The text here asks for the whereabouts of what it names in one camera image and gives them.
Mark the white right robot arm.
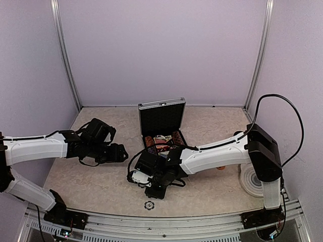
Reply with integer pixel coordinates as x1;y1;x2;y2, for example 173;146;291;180
127;124;283;224

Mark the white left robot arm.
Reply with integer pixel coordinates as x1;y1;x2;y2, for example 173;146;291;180
1;118;129;224

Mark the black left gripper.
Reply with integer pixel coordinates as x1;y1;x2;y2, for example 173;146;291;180
86;141;128;164

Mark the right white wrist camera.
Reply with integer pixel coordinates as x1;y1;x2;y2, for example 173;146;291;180
131;170;151;185

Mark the dark red chip row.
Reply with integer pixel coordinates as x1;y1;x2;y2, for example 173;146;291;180
172;131;185;145

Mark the grey striped plate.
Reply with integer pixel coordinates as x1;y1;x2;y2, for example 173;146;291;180
239;163;263;198

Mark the aluminium poker chip case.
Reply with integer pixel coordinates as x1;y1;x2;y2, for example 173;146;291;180
138;97;187;157

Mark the single black white chip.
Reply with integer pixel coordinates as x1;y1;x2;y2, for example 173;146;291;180
144;201;155;211

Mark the red playing card deck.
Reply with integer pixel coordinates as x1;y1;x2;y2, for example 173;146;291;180
153;135;173;145

